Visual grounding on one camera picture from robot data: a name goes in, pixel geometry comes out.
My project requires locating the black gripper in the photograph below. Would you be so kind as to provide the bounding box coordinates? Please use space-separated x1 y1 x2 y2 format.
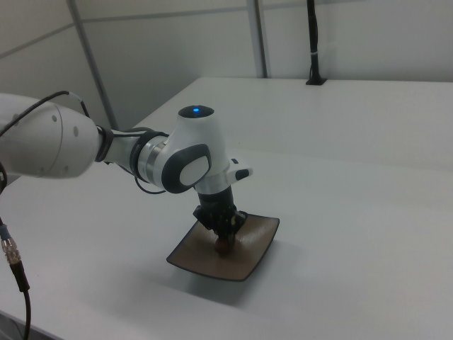
192 186 248 246

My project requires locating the square brown ceramic plate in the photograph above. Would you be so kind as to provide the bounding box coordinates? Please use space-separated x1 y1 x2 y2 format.
165 210 281 283

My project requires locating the black pole with base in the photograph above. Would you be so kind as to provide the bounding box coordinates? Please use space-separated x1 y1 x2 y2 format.
305 0 328 86

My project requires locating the narrow grey partition frame post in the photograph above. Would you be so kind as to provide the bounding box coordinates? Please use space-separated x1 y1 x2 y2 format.
251 0 268 79

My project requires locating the wide grey partition frame post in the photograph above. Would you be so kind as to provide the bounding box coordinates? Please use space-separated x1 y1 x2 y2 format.
66 0 121 132

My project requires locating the black cable with metal connector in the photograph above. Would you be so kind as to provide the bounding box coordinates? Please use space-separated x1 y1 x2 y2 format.
0 91 169 340

